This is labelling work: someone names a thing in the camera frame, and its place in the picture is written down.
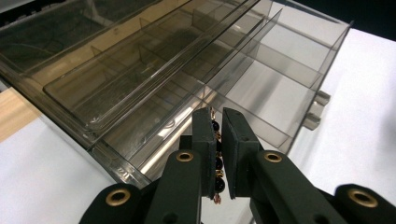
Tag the smoky clear plastic drawer box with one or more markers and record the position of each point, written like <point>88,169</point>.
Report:
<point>93,68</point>

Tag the white board table cover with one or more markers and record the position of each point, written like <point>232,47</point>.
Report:
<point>46,186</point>

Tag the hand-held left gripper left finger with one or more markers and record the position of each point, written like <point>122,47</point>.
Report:
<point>186,186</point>

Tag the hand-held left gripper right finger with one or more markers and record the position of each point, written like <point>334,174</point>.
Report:
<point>249,174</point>

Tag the black beaded gold ornament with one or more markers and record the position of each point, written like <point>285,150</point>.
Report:
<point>218,183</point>

